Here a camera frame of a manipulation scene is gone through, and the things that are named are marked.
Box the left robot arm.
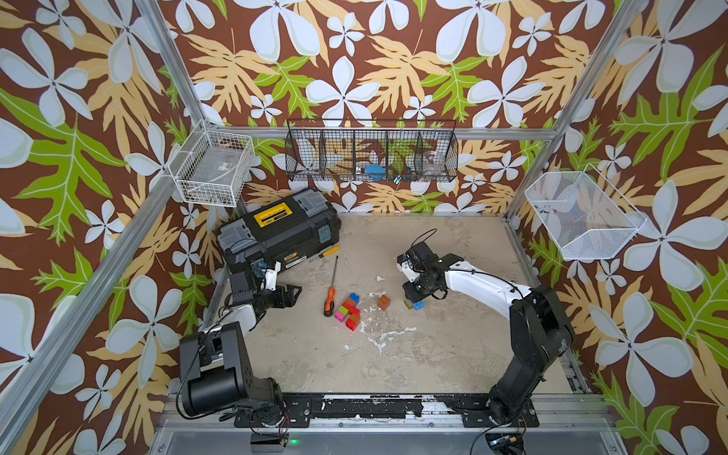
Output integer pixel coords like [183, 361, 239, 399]
[176, 265, 301, 425]

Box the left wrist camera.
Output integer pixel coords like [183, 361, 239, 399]
[261, 262, 281, 291]

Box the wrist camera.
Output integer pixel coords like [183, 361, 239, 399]
[261, 262, 281, 291]
[396, 254, 420, 282]

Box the red square lego brick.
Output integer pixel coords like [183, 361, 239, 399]
[345, 315, 360, 331]

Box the white wire basket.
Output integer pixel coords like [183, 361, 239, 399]
[525, 165, 648, 262]
[170, 121, 256, 210]

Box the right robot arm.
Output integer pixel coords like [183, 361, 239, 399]
[396, 242, 576, 426]

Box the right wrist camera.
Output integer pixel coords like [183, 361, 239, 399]
[396, 254, 420, 282]

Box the black wire basket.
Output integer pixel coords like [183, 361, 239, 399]
[282, 119, 460, 183]

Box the white wire basket left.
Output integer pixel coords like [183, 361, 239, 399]
[170, 121, 256, 210]

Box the blue object in basket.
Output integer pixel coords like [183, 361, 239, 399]
[365, 164, 387, 182]

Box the small yellow handled screwdriver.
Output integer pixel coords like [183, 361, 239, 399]
[312, 246, 340, 259]

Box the red long lego brick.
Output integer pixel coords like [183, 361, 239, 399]
[341, 303, 360, 315]

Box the black deli toolbox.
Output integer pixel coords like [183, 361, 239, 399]
[217, 189, 341, 275]

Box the orange black handled screwdriver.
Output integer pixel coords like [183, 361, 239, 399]
[323, 257, 339, 318]

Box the white wire basket right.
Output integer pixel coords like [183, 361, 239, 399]
[525, 165, 648, 262]

